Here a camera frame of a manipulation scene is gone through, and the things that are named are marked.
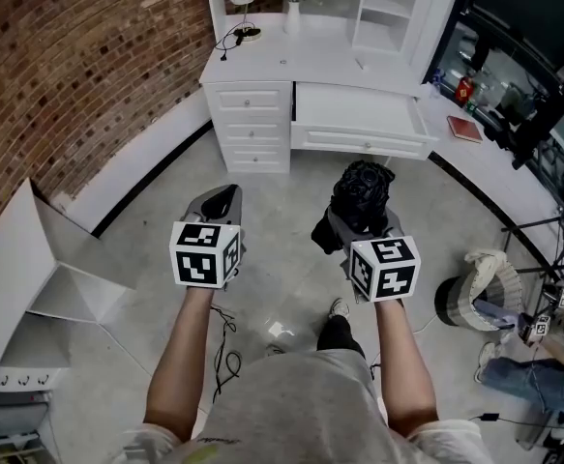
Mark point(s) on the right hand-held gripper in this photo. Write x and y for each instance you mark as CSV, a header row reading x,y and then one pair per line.
x,y
383,269

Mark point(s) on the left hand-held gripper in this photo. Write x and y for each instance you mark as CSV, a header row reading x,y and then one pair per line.
x,y
199,259

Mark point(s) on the person's left forearm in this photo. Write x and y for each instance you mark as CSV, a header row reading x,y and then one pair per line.
x,y
180,360

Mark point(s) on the person's right forearm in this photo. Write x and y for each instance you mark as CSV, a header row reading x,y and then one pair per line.
x,y
407,365

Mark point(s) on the small white desk drawer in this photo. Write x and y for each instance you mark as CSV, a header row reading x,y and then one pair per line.
x,y
247,100
251,132
255,157

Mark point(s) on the person's white shoe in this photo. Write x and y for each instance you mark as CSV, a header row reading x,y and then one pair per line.
x,y
485,358
339,307

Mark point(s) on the person's black trouser leg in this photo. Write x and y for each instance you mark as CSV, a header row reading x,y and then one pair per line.
x,y
337,336

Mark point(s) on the white cloth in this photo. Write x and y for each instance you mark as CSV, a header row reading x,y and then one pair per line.
x,y
487,259

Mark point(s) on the round woven laundry basket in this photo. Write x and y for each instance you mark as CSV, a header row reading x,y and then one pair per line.
x,y
470,302

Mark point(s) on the red book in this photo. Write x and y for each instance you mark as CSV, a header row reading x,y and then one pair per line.
x,y
464,128

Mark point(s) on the blue cloth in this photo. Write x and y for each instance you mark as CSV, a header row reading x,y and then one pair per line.
x,y
496,313

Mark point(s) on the red bottle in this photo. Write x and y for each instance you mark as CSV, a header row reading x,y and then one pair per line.
x,y
464,90

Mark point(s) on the white desk with hutch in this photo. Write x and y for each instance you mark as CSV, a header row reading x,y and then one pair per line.
x,y
310,56

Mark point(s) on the black tripod stand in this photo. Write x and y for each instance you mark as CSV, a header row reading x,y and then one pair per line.
x,y
559,244

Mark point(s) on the person's gray shirt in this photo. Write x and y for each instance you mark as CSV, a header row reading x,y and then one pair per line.
x,y
301,409

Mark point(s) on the white open cabinet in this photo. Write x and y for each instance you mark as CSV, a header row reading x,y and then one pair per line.
x,y
15,278

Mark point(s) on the white vase with flowers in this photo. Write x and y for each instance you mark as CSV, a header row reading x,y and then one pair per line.
x,y
292,3

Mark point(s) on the black power adapter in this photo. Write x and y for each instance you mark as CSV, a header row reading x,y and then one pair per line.
x,y
490,417

